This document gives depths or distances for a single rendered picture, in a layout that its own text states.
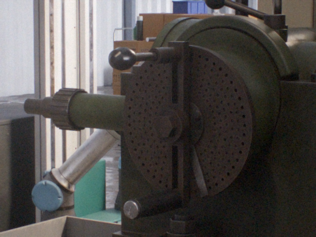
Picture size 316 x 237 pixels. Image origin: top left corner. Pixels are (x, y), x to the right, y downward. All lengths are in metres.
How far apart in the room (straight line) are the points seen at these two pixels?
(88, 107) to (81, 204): 3.03
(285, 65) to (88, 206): 3.20
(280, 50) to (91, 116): 0.27
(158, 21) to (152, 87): 9.13
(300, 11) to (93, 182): 2.87
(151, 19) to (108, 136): 6.62
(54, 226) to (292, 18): 2.22
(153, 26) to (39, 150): 6.26
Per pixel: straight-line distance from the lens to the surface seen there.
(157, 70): 1.33
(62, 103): 1.45
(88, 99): 1.44
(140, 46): 10.09
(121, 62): 1.19
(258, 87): 1.33
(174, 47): 1.28
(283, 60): 1.34
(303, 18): 1.71
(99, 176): 4.53
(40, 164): 4.33
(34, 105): 1.51
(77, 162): 3.97
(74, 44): 4.48
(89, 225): 3.80
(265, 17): 1.42
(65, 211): 4.15
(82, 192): 4.45
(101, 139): 3.93
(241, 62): 1.34
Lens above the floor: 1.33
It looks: 6 degrees down
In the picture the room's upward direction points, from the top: straight up
